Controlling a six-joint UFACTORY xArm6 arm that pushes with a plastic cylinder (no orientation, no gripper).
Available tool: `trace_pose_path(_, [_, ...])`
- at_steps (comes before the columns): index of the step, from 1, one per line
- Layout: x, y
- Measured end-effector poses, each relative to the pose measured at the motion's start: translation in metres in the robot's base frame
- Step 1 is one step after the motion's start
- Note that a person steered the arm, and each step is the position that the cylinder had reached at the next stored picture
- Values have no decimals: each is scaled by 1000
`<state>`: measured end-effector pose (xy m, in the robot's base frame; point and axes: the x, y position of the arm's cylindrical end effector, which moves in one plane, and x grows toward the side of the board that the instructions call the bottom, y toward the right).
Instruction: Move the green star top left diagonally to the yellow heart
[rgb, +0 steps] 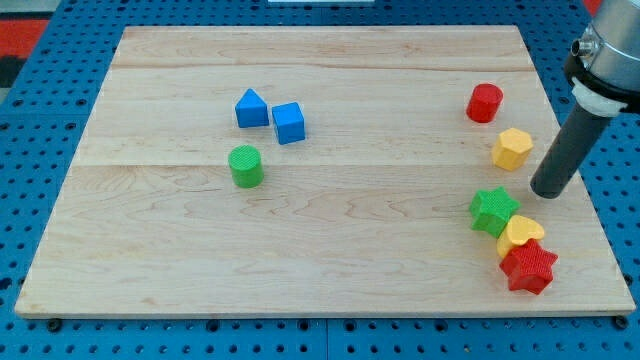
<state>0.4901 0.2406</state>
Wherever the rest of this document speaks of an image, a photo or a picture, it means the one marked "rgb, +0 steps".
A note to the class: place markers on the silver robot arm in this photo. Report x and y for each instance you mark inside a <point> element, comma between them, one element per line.
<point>602,69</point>

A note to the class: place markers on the yellow heart block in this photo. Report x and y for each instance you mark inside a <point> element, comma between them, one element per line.
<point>518,231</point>

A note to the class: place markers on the green star block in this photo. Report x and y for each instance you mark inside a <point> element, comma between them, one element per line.
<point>491,210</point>

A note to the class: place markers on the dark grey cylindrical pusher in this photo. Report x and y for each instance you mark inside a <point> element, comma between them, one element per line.
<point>575,139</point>

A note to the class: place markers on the blue triangle block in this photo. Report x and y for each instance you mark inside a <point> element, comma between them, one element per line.
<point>251,110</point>

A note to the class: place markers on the yellow hexagon block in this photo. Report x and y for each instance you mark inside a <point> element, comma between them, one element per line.
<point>511,149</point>

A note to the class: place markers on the wooden board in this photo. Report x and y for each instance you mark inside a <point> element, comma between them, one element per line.
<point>368,217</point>

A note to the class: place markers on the red star block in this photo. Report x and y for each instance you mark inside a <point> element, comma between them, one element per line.
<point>529,267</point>

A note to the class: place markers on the blue cube block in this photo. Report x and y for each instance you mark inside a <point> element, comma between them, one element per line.
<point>289,123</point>

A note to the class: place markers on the green cylinder block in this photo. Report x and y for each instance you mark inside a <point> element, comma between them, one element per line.
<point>245,164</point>

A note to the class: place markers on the red cylinder block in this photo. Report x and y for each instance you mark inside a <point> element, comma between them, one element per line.
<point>484,103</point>

